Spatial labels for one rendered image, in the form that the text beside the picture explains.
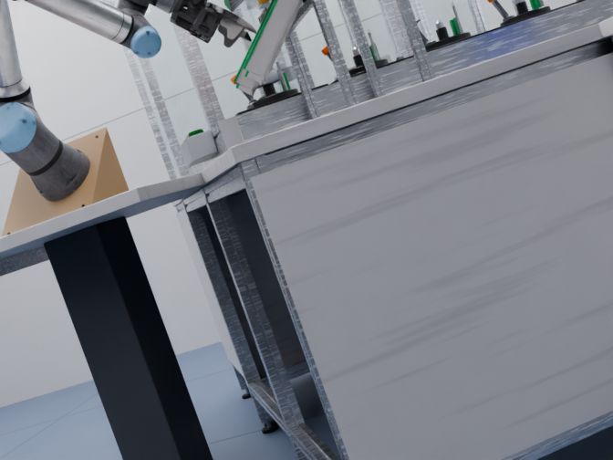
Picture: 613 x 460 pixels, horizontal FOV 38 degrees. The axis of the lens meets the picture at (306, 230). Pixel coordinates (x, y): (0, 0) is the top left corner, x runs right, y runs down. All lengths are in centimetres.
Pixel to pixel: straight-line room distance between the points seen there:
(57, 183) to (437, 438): 116
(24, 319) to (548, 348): 465
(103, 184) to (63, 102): 337
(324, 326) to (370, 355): 10
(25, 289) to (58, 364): 52
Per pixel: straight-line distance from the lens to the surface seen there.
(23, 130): 221
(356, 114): 158
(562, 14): 244
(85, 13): 215
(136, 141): 542
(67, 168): 228
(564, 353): 172
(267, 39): 184
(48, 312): 589
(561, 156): 171
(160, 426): 231
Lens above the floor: 77
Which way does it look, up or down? 3 degrees down
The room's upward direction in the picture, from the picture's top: 19 degrees counter-clockwise
